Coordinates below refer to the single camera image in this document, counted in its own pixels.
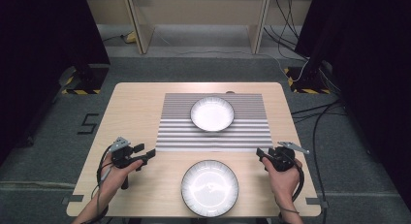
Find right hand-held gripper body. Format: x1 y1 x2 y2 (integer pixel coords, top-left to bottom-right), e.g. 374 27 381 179
264 141 310 173

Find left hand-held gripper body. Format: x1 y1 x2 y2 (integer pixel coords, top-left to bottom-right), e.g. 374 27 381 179
109 136 148 190

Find white plate with dark rim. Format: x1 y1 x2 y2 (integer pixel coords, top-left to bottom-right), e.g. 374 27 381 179
180 159 240 218
189 96 236 133

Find person's right hand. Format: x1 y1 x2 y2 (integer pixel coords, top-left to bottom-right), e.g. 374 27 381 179
261 156 303 203

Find person's left hand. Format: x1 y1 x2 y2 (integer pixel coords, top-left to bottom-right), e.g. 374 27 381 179
101 154 144 199

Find grey striped placemat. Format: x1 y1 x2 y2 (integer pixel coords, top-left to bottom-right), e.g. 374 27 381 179
154 92 274 153

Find grey tape strip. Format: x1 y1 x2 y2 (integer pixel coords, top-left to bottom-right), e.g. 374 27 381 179
305 197 330 208
61 194 85 206

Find stand base with striped tape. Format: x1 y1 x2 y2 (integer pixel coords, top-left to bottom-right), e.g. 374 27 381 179
283 66 332 95
60 65 110 96

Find dark curtain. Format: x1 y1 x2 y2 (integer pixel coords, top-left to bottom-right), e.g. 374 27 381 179
295 0 411 213
0 0 111 169

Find right hand-held gripper cable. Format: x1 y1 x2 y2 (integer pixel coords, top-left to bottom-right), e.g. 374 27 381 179
277 152 305 216

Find hand-held gripper cable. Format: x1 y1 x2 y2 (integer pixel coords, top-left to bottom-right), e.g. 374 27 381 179
277 152 305 216
90 144 114 224

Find left hand-held gripper cable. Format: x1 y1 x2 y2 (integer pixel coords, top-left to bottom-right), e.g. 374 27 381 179
90 144 114 224

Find black floor cable bundle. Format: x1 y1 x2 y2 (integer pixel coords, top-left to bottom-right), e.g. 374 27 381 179
290 99 345 224

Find thin white floor cable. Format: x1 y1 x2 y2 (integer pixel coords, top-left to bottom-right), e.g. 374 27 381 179
151 31 309 83

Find black cables from socket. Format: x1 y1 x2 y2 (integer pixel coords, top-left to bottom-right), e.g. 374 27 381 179
263 0 308 61

